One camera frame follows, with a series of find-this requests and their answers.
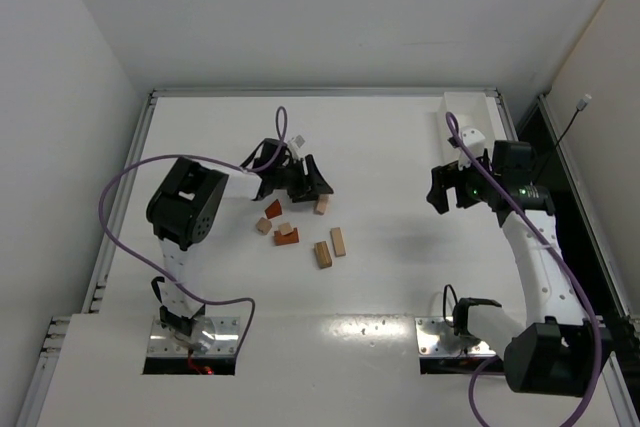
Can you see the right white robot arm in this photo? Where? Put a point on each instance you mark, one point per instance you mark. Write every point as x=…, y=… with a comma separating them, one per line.
x=556, y=351

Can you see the black hanging cable white plug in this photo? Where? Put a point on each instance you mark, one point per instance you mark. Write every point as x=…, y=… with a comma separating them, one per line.
x=580, y=106

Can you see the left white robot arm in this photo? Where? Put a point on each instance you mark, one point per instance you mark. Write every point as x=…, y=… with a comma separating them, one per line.
x=183, y=209

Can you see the red-brown wedge block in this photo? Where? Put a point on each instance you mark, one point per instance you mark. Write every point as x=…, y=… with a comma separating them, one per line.
x=273, y=210

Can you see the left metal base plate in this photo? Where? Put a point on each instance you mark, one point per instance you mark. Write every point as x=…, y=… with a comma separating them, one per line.
x=211, y=337

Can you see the light long wood block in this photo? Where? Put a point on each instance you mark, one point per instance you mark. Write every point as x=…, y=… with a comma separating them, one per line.
x=338, y=242
x=321, y=204

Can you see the metal base plate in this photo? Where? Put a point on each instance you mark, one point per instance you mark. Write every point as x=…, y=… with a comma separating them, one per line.
x=211, y=337
x=436, y=340

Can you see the white plastic box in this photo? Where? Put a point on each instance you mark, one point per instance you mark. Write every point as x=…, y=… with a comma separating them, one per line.
x=471, y=111

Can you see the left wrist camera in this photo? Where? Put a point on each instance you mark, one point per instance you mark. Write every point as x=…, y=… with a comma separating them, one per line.
x=295, y=145

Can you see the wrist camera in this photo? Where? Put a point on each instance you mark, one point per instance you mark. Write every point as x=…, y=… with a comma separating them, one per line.
x=472, y=139
x=295, y=145

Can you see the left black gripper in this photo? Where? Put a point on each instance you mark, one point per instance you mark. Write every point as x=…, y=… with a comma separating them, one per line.
x=304, y=179

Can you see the dark striped wood block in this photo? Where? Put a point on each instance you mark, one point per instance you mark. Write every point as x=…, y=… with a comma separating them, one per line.
x=322, y=255

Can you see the red-brown notched block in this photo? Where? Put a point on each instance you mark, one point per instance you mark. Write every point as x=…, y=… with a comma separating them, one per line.
x=286, y=239

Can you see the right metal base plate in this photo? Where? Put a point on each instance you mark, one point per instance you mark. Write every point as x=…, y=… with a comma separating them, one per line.
x=436, y=340

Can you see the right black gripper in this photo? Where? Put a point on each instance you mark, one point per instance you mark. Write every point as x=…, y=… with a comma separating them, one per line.
x=451, y=187

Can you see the small light wood cube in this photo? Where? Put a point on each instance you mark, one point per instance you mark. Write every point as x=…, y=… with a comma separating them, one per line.
x=285, y=229

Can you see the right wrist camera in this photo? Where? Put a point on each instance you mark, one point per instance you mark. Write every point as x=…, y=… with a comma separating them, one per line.
x=472, y=139

